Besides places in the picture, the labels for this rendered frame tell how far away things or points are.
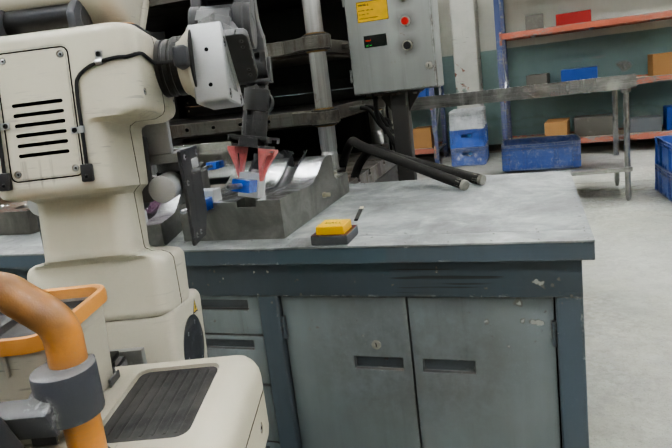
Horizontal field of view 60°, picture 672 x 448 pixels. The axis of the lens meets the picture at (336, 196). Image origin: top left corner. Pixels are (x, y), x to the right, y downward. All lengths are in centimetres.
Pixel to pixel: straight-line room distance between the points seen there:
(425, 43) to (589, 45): 585
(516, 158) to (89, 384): 455
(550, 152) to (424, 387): 375
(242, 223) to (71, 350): 83
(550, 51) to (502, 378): 671
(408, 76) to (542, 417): 119
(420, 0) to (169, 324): 144
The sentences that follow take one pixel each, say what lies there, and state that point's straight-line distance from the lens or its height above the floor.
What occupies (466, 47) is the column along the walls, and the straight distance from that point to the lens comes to 759.
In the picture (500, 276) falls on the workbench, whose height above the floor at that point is 72.
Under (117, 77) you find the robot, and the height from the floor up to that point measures 116.
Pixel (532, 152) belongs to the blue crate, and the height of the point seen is 40.
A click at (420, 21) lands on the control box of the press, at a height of 129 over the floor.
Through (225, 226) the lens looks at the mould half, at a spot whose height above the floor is 83.
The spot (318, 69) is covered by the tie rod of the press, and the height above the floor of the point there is 118.
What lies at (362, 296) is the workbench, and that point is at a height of 67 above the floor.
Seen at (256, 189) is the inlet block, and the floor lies 91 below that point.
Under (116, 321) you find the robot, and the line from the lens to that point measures 96.
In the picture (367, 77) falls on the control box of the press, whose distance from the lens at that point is 208.
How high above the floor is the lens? 112
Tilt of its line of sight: 11 degrees down
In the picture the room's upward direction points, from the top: 7 degrees counter-clockwise
